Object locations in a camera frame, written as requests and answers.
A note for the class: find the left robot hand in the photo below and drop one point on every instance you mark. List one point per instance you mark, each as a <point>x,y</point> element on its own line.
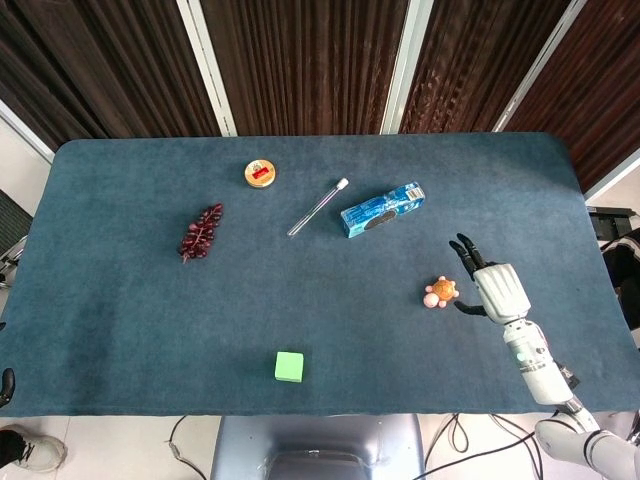
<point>7,385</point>

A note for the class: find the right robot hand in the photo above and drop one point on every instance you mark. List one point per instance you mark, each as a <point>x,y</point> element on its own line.
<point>502,292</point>

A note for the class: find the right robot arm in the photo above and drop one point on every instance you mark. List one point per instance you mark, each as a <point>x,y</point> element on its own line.
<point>542,370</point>

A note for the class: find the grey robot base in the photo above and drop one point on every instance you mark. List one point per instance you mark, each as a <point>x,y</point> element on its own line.
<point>320,445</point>

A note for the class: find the pink toy turtle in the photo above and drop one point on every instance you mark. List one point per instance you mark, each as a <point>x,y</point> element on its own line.
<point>441,292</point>

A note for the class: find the grey sneaker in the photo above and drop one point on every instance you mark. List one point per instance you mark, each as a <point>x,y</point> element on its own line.
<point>35,450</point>

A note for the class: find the black chair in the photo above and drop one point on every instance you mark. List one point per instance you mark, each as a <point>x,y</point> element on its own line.
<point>625,280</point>

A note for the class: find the black equipment rack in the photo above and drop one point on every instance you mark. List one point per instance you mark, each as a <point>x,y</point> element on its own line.
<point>612,222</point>

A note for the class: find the blue cookie box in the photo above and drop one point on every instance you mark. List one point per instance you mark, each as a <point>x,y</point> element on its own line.
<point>382,210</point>

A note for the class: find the dark mesh chair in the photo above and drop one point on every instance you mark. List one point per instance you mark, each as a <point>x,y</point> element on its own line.
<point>12,225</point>

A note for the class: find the glass test tube white cap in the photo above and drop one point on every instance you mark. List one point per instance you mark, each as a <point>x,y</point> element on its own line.
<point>317,208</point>

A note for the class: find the brown curtain panel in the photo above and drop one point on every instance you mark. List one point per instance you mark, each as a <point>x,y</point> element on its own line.
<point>590,95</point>
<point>475,65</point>
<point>100,65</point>
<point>305,65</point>

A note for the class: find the blue tablecloth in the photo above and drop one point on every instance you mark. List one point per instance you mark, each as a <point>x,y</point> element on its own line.
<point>280,300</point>

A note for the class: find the green foam cube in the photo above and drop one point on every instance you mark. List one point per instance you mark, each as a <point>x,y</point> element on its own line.
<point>289,366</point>

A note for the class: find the purple grape bunch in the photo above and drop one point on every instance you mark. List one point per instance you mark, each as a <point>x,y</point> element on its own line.
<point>201,234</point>

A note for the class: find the round gold tin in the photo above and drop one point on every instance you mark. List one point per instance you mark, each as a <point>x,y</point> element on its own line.
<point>260,173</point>

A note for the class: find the white partition post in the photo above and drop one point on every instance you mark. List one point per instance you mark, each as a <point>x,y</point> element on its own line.
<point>25,132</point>
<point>405,65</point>
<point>540,75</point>
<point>207,65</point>

